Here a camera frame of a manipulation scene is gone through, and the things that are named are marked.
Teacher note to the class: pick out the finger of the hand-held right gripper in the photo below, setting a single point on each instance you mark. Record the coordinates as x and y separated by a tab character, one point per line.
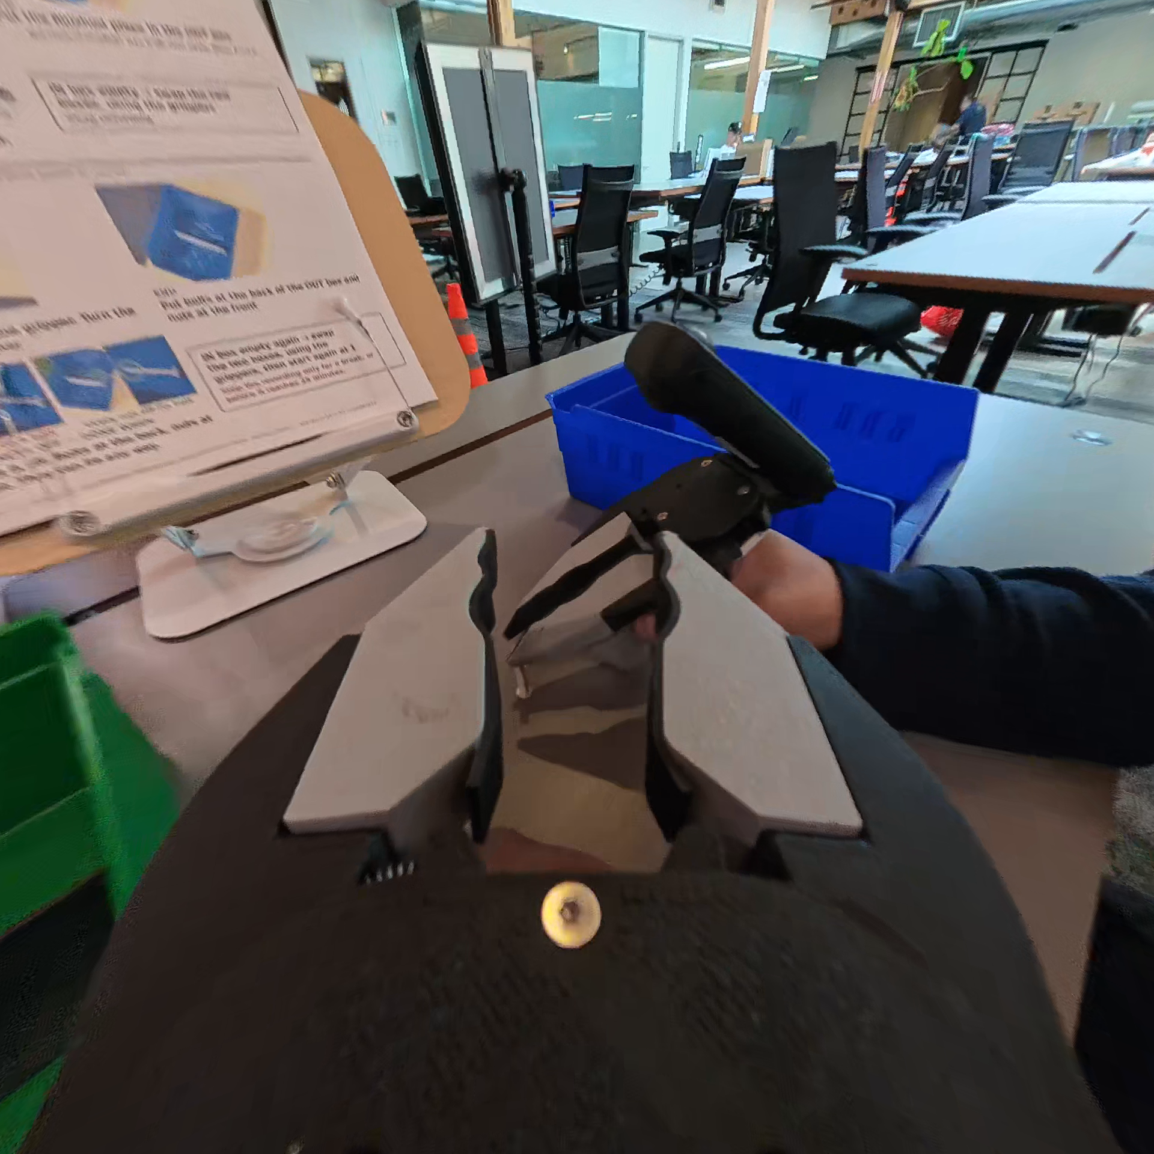
586	567
578	640

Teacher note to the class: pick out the person's right hand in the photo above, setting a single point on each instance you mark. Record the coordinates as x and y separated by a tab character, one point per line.
785	585

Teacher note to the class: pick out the hanging green plant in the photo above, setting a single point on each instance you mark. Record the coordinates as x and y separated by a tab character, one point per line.
934	39

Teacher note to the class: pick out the green plastic bin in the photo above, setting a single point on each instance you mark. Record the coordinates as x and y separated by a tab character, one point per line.
54	766

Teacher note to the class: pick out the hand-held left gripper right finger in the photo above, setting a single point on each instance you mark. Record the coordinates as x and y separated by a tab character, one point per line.
748	711

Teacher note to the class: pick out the orange traffic cone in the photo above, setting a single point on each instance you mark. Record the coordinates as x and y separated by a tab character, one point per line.
465	333

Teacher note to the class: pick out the blue plastic bin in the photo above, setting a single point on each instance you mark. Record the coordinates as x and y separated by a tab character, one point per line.
884	432

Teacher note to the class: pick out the person's dark clothing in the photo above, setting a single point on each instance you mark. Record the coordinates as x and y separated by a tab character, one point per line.
1119	1009

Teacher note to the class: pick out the grey office table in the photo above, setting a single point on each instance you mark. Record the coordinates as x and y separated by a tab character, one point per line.
1019	252

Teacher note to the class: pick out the white framed grey panel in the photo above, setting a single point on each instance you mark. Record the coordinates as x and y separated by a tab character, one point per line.
487	162

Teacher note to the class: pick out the group of black office chairs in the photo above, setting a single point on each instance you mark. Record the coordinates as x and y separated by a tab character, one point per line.
803	233

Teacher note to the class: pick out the printed instruction sheet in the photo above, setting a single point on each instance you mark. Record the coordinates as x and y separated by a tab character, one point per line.
181	225

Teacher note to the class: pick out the person's right forearm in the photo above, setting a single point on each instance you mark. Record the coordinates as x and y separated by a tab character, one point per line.
993	658

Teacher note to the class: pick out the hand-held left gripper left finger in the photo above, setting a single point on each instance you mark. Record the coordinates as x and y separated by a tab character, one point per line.
398	711

